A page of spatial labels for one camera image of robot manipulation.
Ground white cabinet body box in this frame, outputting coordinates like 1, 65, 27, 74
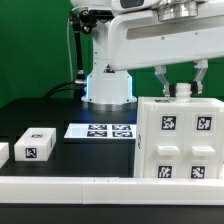
133, 83, 224, 180

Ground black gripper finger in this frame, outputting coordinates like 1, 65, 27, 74
155, 65, 175, 97
191, 59, 208, 94

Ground white L-shaped table fence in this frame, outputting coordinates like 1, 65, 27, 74
0, 176, 224, 205

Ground white cabinet top block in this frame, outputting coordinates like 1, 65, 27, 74
14, 128, 56, 161

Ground black camera on stand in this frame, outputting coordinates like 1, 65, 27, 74
80, 10, 114, 21

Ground white block at left edge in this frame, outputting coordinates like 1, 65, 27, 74
0, 142, 9, 168

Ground white base tag plate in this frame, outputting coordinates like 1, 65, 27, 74
64, 123, 136, 140

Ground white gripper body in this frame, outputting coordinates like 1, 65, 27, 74
108, 3, 224, 70

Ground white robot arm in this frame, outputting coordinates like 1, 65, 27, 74
71, 0, 224, 94

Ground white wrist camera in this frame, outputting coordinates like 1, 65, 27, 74
111, 0, 161, 14

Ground black base cables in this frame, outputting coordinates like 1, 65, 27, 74
43, 79, 88, 100

